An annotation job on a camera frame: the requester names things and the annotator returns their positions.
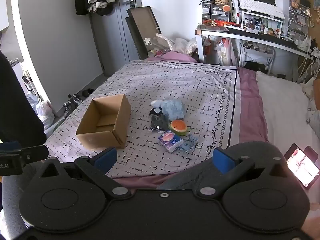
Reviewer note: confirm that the clear teal plastic packet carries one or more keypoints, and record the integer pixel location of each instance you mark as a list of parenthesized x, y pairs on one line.
[(188, 143)]

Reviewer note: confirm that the orange slice plush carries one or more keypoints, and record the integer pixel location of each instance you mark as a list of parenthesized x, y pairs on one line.
[(178, 126)]

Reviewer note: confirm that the white keyboard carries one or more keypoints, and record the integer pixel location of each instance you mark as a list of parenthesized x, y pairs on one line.
[(260, 6)]

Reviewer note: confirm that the paper cup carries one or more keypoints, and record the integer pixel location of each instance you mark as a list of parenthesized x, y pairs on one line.
[(151, 53)]

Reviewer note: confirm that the white black-patterned blanket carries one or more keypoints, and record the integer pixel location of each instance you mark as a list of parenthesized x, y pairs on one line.
[(175, 85)]

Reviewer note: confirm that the person's leg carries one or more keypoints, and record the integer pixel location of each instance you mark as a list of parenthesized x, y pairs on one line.
[(12, 205), (182, 177)]

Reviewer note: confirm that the white duvet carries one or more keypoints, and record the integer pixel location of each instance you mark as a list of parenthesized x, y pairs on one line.
[(282, 110)]

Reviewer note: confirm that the blue tissue pack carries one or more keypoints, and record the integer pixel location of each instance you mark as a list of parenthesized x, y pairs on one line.
[(171, 141)]

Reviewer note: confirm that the grey drawer organizer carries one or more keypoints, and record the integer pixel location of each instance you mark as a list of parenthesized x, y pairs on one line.
[(210, 11)]

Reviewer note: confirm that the person's right leg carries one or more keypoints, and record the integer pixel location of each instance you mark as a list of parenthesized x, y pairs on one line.
[(182, 177)]

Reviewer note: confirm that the flat brown cardboard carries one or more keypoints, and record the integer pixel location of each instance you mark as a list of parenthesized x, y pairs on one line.
[(142, 30)]

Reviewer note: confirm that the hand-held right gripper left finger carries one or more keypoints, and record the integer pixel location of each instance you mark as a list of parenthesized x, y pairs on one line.
[(106, 159)]

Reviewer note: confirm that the row of cardboard tubes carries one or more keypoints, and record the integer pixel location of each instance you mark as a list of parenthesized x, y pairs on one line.
[(257, 46)]

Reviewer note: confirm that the brown cardboard box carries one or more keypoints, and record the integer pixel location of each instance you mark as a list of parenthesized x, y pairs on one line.
[(120, 120)]

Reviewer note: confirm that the cork board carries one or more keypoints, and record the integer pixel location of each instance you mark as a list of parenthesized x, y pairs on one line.
[(315, 17)]

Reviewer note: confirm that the pink bed sheet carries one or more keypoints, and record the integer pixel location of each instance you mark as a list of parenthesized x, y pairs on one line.
[(250, 110)]

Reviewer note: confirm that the dark grey foil packet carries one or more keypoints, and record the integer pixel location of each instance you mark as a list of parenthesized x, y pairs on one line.
[(158, 122)]

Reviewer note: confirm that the orange slice ornament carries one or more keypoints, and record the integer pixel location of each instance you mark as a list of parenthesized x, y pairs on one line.
[(226, 8)]

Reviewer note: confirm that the grey sneakers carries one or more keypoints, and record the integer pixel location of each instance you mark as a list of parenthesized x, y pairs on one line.
[(72, 105)]

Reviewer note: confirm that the red and white plastic bag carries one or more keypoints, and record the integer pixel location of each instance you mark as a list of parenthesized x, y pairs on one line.
[(226, 52)]

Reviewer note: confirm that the black soft cloth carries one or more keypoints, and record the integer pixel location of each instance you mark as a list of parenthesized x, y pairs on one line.
[(154, 111)]

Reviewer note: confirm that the smartphone with lit screen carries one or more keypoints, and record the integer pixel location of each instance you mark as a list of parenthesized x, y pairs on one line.
[(301, 166)]

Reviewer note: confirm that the person's left leg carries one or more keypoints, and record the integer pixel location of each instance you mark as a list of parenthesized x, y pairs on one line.
[(12, 205)]

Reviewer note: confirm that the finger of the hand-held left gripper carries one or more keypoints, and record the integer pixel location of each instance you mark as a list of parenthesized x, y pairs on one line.
[(35, 152)]

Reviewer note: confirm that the white tied plastic bag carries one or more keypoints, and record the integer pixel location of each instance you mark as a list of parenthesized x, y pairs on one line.
[(45, 112)]

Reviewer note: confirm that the clear drawer organizer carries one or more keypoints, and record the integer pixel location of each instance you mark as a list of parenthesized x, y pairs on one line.
[(298, 17)]

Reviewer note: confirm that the white monitor riser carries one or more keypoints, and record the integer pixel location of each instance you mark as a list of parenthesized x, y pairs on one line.
[(275, 21)]

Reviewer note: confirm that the pile of white plastic bags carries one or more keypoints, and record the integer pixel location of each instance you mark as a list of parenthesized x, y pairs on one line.
[(180, 43)]

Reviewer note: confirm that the white desk with black top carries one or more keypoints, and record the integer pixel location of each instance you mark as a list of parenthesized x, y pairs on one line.
[(250, 33)]

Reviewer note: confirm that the grey door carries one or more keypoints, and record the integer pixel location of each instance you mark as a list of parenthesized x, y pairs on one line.
[(112, 35)]

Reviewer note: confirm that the woven basket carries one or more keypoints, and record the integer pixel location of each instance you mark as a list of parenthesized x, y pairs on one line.
[(222, 0)]

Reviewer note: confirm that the blue fluffy cloth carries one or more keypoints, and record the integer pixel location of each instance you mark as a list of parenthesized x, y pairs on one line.
[(173, 108)]

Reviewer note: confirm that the black slippers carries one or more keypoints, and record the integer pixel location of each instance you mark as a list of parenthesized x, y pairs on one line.
[(88, 92)]

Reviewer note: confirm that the person's left forearm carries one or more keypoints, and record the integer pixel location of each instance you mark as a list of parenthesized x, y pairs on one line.
[(17, 110)]

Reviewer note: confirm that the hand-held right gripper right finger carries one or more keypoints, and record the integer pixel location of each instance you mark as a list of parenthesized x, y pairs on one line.
[(223, 162)]

